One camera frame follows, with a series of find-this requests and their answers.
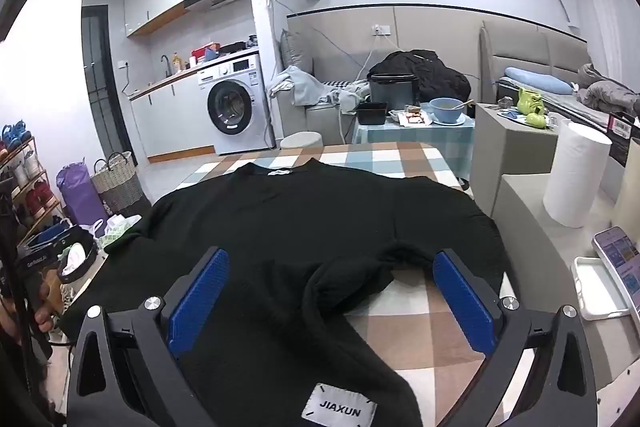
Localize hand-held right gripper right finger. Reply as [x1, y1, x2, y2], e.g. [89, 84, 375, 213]
[432, 249, 598, 427]

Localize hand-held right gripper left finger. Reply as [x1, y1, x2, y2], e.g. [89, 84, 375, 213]
[65, 247, 231, 427]

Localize black knit sweater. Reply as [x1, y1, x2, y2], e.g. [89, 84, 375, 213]
[62, 159, 508, 427]

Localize light grey clothes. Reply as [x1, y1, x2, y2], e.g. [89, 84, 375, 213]
[267, 66, 371, 112]

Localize person's left hand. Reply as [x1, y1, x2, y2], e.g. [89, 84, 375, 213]
[30, 279, 63, 335]

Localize black round bin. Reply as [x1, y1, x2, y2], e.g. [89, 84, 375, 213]
[56, 227, 98, 285]

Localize checkered tablecloth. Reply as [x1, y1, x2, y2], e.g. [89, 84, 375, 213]
[170, 142, 536, 427]

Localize shoe rack with shoes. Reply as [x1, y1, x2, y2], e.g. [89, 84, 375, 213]
[0, 119, 68, 253]

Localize purple bag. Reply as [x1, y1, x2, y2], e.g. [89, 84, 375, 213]
[56, 162, 108, 228]

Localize green patterned plastic bag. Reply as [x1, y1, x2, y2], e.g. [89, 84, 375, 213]
[95, 214, 143, 250]

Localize beige low partition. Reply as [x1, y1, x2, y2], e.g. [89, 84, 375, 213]
[492, 174, 640, 388]

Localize woven laundry basket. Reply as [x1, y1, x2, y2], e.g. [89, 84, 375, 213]
[90, 151, 146, 220]

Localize white tray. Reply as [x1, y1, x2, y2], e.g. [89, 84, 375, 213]
[571, 256, 632, 322]

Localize beige bedside cabinet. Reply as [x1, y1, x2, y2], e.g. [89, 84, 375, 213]
[470, 103, 561, 218]

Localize smartphone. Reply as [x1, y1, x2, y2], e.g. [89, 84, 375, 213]
[591, 227, 640, 328]

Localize white paper towel roll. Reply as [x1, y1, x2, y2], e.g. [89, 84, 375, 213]
[542, 118, 613, 229]

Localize small table with teal cloth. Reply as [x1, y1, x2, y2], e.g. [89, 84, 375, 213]
[351, 109, 476, 180]

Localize blue plate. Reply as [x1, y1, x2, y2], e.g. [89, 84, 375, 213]
[422, 112, 475, 126]

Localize white kitchen counter cabinets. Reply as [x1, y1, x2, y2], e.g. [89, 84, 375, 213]
[129, 67, 216, 165]

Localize round grey stool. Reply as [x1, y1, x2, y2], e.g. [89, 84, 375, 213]
[279, 132, 325, 151]

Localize white plate with food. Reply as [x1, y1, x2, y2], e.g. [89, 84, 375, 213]
[397, 106, 433, 128]

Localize blue bowl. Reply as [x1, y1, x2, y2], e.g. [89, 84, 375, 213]
[429, 98, 466, 122]

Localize white washing machine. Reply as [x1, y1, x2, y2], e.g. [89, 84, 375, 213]
[196, 53, 273, 156]

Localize dark door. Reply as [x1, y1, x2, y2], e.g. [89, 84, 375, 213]
[81, 5, 132, 158]

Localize lime green toy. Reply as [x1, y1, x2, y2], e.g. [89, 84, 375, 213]
[516, 87, 549, 128]

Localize black plastic container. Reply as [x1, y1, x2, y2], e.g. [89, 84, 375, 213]
[354, 103, 389, 126]

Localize grey sofa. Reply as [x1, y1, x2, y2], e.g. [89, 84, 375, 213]
[277, 29, 371, 146]

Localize dark lidded box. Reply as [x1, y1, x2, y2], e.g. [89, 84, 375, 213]
[367, 73, 418, 110]

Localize black padded jacket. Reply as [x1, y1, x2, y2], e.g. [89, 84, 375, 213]
[367, 49, 472, 105]

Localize blue pillow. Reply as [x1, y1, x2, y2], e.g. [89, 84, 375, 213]
[504, 67, 575, 96]

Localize dark labelled box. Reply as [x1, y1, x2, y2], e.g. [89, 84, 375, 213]
[607, 111, 640, 168]

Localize grey blanket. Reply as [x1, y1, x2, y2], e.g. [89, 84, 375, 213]
[575, 63, 640, 118]

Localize bed with padded headboard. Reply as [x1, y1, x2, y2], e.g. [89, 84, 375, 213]
[480, 21, 640, 132]

